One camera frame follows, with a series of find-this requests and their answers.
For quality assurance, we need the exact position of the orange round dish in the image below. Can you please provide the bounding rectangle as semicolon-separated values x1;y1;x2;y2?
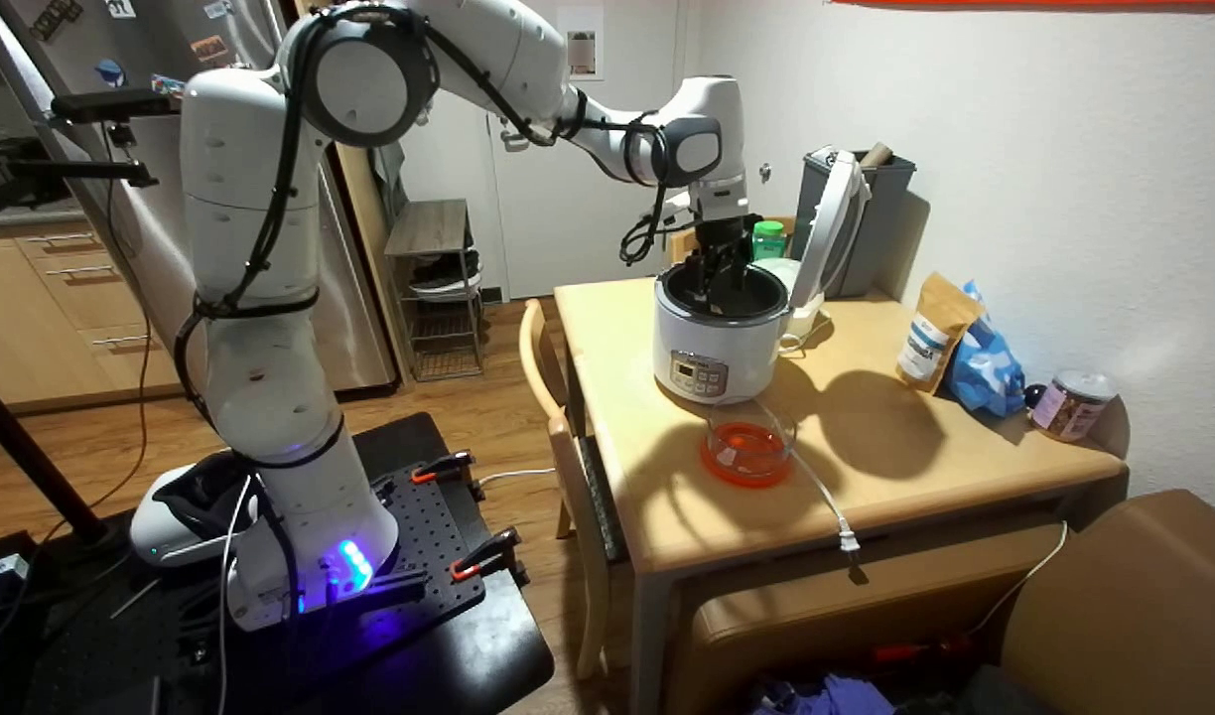
695;419;798;493

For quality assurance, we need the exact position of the brown paper bag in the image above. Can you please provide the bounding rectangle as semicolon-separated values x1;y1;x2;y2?
893;270;983;398

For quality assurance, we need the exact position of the white rice cooker with lid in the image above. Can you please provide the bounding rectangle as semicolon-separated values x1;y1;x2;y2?
653;149;878;411

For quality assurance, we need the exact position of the wooden cabinet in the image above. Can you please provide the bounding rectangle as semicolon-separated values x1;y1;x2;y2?
0;215;185;419

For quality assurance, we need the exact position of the stainless steel refrigerator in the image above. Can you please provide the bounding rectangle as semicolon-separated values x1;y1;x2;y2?
0;0;408;402

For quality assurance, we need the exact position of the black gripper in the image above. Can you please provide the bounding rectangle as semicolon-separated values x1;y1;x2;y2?
691;215;770;288

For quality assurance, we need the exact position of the white and black floor device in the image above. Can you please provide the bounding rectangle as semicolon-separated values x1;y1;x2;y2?
126;455;263;578

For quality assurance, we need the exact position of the light wooden table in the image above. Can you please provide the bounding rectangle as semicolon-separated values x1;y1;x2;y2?
551;270;1130;715

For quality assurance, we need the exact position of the small wall photo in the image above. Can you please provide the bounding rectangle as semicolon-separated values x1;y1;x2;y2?
564;29;605;80

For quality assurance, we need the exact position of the small wooden shelf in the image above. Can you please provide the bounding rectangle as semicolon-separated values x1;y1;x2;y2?
383;195;492;391

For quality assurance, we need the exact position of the black tripod camera stand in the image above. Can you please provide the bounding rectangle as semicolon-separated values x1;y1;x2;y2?
0;84;185;547

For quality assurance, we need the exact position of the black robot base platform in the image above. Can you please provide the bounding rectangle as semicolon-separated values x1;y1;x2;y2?
0;411;559;715

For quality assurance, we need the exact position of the purple cloth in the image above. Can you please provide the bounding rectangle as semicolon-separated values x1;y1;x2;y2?
749;673;901;715

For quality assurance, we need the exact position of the orange-handled clamp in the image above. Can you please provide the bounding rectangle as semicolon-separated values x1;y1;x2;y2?
449;525;528;588
406;451;482;490

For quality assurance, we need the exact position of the white power cable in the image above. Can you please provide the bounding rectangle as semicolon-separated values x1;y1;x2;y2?
749;392;866;559

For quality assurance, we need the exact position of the blue plastic bag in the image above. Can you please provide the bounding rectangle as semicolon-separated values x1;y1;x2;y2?
946;314;1034;424

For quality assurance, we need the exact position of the wooden slat-back chair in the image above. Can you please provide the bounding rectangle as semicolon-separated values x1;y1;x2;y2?
518;293;626;695

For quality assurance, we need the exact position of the pink round tub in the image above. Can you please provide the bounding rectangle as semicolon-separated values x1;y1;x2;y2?
1027;366;1122;444

